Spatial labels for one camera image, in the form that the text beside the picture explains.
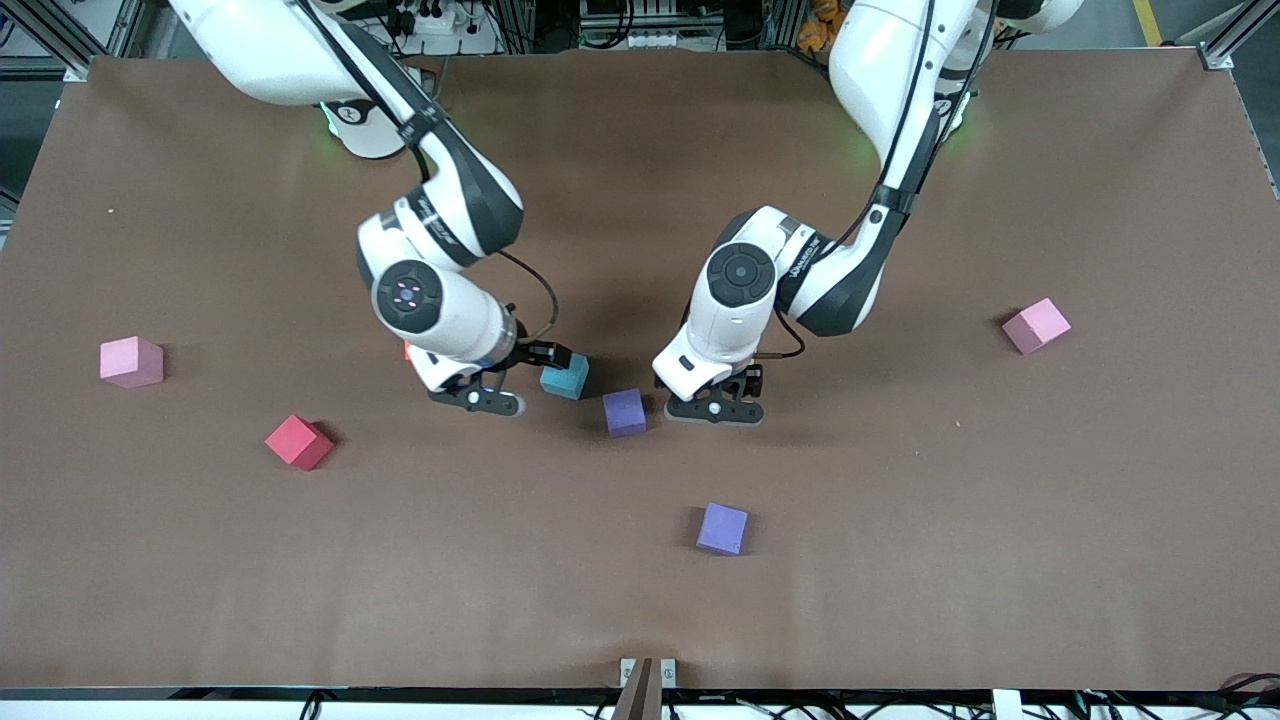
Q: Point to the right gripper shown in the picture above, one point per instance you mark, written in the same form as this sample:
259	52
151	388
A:
529	355

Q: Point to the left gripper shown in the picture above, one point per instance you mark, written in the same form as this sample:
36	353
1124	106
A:
748	381

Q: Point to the teal foam cube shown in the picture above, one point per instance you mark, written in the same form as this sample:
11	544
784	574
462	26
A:
570	383

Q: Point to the purple foam cube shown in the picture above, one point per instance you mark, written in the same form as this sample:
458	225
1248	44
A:
625	413
722	529

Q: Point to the pink foam cube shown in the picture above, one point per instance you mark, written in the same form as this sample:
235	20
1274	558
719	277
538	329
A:
1037	326
130	362

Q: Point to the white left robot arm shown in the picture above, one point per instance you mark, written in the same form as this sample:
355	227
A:
880	70

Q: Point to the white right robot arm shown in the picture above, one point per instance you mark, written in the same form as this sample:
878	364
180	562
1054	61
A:
280	55

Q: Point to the brown table mat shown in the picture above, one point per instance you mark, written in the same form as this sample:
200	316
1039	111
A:
900	550

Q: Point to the red foam cube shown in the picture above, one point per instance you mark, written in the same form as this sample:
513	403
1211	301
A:
298	442

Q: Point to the white power strip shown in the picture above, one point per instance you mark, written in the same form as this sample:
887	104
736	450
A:
440	18

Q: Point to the orange snack bags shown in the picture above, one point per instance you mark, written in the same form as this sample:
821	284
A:
815	35

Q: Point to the white tape label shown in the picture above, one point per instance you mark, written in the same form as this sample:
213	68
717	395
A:
1007	706

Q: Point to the aluminium camera post with bracket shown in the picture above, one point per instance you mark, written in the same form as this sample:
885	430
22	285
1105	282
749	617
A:
640	700

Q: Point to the aluminium frame profile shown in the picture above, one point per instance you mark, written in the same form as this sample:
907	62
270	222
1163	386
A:
78	70
1217	57

